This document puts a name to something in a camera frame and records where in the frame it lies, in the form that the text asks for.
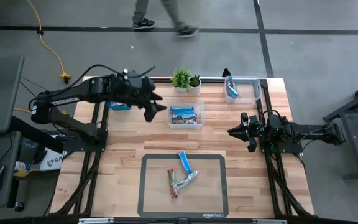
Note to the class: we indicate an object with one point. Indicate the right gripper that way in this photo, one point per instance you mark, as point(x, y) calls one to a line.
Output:
point(253, 130)

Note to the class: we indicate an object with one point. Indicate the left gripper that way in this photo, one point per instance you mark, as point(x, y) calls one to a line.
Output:
point(132, 90)

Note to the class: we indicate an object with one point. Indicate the silver and green granola bar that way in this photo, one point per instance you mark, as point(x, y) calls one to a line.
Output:
point(189, 179)

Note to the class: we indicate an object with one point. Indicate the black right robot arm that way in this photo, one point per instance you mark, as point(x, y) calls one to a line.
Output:
point(309, 132)

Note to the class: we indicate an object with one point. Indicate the red and green granola bar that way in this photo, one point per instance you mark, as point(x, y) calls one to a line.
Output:
point(172, 183)

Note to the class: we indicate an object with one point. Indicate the leafy plant in white pot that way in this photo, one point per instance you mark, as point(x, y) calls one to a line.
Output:
point(180, 77)

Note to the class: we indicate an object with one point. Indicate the blue plastic bin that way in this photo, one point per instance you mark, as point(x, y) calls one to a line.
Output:
point(123, 107)

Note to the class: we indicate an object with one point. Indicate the succulent in round white pot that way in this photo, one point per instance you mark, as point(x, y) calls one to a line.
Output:
point(194, 90)

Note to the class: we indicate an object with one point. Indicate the clear plastic bin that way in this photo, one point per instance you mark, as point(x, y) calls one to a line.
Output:
point(247, 93)

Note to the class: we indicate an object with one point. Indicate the frosted plastic bin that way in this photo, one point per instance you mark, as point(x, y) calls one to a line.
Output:
point(200, 105)

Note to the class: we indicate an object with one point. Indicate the person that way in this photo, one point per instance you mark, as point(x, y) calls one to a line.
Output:
point(140, 12)

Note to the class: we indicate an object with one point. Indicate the grey baking mat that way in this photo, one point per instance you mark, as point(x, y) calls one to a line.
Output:
point(166, 205)

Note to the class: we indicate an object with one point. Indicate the white printed bag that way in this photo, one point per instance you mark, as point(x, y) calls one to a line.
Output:
point(53, 161)

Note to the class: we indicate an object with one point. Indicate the bottle with yellow label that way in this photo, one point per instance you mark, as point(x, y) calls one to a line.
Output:
point(22, 169)

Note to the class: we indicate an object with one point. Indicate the black caster wheel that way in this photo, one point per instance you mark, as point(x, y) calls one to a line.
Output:
point(19, 207)

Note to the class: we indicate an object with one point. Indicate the black aluminium table frame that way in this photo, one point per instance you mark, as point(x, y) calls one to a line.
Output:
point(179, 80)

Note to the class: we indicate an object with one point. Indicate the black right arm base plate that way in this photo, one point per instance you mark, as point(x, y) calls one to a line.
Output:
point(291, 149)

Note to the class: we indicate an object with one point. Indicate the silver metal bracket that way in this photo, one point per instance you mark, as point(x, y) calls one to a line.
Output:
point(269, 221)
point(96, 221)

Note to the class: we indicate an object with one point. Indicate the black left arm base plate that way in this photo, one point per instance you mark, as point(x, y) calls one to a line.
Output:
point(73, 146)

